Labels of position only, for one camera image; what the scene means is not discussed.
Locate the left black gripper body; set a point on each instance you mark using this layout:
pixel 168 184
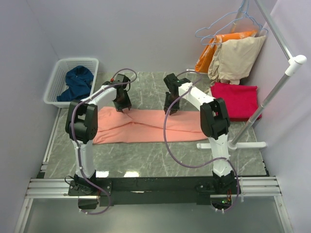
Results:
pixel 123 102

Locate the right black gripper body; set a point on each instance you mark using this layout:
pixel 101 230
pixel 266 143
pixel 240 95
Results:
pixel 168 100

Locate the pink t-shirt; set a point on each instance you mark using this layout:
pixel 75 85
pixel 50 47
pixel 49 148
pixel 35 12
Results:
pixel 146 126

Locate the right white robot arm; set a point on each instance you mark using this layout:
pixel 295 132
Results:
pixel 214 123

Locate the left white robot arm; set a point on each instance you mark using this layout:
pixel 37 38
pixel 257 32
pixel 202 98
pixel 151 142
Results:
pixel 82 125

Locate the orange hanging garment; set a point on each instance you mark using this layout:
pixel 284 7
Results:
pixel 206 56

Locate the blue t-shirt in basket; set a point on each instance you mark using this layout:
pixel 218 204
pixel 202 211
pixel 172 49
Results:
pixel 79 82

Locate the beige hanging garment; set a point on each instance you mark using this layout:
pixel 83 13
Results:
pixel 234 59

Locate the white plastic laundry basket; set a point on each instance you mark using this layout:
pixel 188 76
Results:
pixel 57 84

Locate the red folded t-shirt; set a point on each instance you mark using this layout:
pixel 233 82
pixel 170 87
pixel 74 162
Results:
pixel 241 100

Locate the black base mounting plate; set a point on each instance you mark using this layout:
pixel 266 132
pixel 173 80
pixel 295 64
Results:
pixel 154 190

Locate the white metal clothes rack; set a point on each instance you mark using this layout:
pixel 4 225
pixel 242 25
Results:
pixel 275 63

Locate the aluminium rail frame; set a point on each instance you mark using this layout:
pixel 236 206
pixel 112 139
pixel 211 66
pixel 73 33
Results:
pixel 58 189

